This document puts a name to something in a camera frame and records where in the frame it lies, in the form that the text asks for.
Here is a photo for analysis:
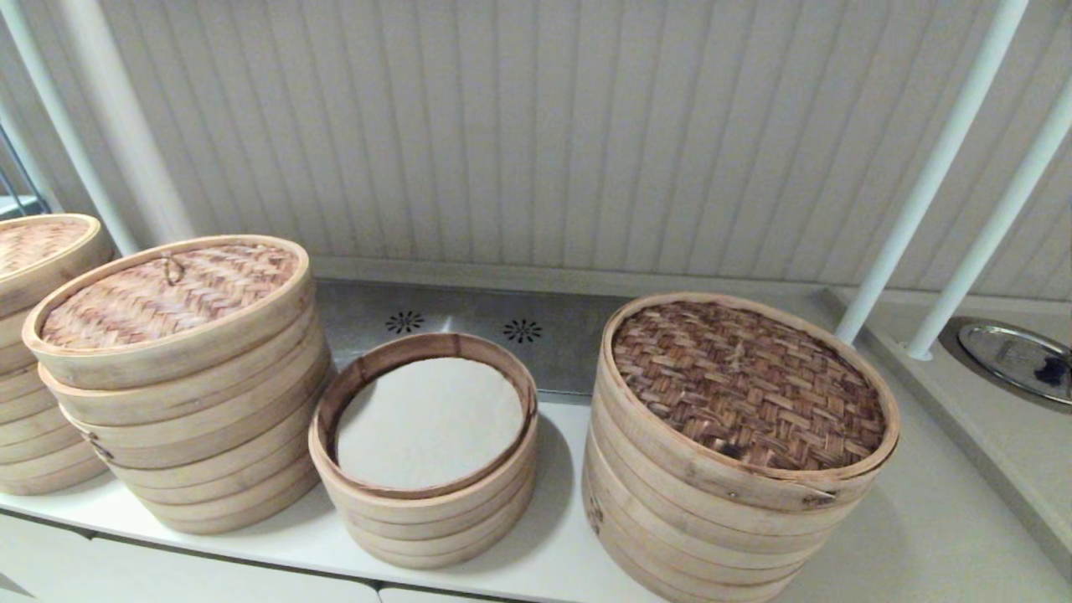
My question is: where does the steel panel with flower holes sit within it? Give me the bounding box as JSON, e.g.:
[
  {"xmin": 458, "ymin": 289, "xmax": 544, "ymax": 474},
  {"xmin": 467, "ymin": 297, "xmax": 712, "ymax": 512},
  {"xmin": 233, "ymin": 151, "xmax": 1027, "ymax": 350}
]
[{"xmin": 312, "ymin": 279, "xmax": 631, "ymax": 405}]

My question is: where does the large dark woven steamer lid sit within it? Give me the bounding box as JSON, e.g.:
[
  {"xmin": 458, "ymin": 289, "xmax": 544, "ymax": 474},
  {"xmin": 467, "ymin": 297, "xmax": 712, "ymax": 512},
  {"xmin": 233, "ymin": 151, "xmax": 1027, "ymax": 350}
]
[{"xmin": 596, "ymin": 291, "xmax": 901, "ymax": 513}]

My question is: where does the large bamboo steamer stack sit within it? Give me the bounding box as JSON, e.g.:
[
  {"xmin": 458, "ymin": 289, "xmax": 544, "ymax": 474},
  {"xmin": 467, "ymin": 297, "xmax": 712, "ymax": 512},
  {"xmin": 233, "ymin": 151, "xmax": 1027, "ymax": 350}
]
[{"xmin": 582, "ymin": 402, "xmax": 872, "ymax": 603}]

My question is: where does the round metal plate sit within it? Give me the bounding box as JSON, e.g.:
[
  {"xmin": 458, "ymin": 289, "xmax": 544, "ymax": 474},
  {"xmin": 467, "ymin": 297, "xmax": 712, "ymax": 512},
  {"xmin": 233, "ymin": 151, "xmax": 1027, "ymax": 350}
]
[{"xmin": 957, "ymin": 322, "xmax": 1072, "ymax": 405}]

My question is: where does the white round steamer liner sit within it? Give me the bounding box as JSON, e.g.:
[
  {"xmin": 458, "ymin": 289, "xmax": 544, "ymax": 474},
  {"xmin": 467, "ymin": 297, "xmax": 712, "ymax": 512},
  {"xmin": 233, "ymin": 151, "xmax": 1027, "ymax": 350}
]
[{"xmin": 335, "ymin": 358, "xmax": 526, "ymax": 492}]

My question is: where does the small bamboo steamer stack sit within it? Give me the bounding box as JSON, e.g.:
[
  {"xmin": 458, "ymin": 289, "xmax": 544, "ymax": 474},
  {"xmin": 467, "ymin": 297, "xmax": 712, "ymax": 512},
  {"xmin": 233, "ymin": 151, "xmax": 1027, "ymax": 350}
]
[{"xmin": 307, "ymin": 332, "xmax": 539, "ymax": 570}]

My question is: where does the white metal pole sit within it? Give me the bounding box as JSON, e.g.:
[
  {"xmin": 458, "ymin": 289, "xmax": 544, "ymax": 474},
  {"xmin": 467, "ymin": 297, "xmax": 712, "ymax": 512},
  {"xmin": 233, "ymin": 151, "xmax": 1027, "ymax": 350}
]
[
  {"xmin": 835, "ymin": 0, "xmax": 1029, "ymax": 346},
  {"xmin": 0, "ymin": 0, "xmax": 141, "ymax": 256},
  {"xmin": 0, "ymin": 100, "xmax": 66, "ymax": 217},
  {"xmin": 903, "ymin": 80, "xmax": 1072, "ymax": 363}
]

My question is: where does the small woven bamboo steamer lid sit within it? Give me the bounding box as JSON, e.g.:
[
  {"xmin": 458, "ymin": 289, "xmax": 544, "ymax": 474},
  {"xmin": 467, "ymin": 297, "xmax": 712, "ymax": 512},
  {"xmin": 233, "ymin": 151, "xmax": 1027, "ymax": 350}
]
[{"xmin": 23, "ymin": 234, "xmax": 312, "ymax": 390}]

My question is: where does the thick white post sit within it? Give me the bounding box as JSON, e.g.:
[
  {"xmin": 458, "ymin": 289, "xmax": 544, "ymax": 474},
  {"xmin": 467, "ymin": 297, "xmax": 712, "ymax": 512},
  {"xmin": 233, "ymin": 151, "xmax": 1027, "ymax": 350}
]
[{"xmin": 50, "ymin": 0, "xmax": 198, "ymax": 245}]

